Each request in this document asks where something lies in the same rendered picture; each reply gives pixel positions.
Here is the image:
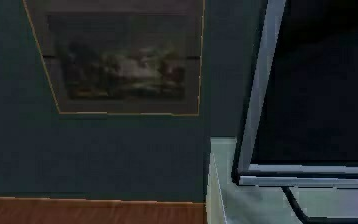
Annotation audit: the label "pale green television stand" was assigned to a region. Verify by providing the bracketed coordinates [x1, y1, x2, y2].
[205, 137, 358, 224]

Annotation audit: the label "black silver television set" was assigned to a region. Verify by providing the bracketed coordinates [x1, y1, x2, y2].
[231, 0, 358, 224]

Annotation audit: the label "gold framed landscape painting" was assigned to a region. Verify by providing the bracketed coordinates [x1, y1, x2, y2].
[22, 0, 207, 117]

